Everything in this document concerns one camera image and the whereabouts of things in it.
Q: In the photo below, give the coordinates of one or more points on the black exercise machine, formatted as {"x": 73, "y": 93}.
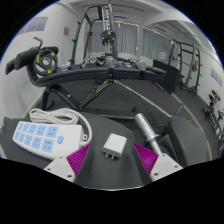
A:
{"x": 211, "y": 103}

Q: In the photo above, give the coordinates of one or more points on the black weight bench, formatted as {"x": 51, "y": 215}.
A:
{"x": 100, "y": 73}

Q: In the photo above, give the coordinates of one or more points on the grey window curtain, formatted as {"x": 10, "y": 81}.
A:
{"x": 126, "y": 38}
{"x": 156, "y": 45}

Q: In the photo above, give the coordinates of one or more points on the small brown wall plaque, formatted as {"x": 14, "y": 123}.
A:
{"x": 66, "y": 31}

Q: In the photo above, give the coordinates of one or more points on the white charger block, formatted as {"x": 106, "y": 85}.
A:
{"x": 115, "y": 145}

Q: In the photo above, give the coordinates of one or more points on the black weight plate yellow marks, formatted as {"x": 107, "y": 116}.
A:
{"x": 37, "y": 63}

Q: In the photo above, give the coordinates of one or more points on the black box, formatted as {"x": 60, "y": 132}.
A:
{"x": 170, "y": 78}

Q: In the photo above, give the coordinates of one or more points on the large purple wall poster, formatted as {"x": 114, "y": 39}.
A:
{"x": 35, "y": 25}

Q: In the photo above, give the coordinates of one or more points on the small purple wall poster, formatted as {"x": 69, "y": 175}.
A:
{"x": 216, "y": 77}

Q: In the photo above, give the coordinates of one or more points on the silver barbell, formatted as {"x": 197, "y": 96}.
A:
{"x": 146, "y": 128}

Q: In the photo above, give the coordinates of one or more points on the small black plate on rack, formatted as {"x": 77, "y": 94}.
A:
{"x": 108, "y": 37}

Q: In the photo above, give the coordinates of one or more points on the chrome dumbbell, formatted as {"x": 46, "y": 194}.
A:
{"x": 142, "y": 65}
{"x": 111, "y": 62}

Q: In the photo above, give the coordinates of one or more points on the flat black weight plate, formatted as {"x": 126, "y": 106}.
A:
{"x": 157, "y": 69}

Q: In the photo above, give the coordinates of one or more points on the black squat rack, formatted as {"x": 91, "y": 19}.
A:
{"x": 193, "y": 66}

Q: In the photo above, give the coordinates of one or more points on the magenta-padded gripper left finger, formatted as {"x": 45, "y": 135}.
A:
{"x": 77, "y": 159}

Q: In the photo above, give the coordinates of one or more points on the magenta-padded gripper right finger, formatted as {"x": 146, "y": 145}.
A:
{"x": 148, "y": 159}

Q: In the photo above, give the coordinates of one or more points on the black power rack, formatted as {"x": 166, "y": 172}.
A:
{"x": 114, "y": 46}

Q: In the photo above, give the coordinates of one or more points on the black padded cushion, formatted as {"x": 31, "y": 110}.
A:
{"x": 186, "y": 140}

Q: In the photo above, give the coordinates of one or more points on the white power strip blue sockets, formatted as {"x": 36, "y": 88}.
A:
{"x": 36, "y": 136}

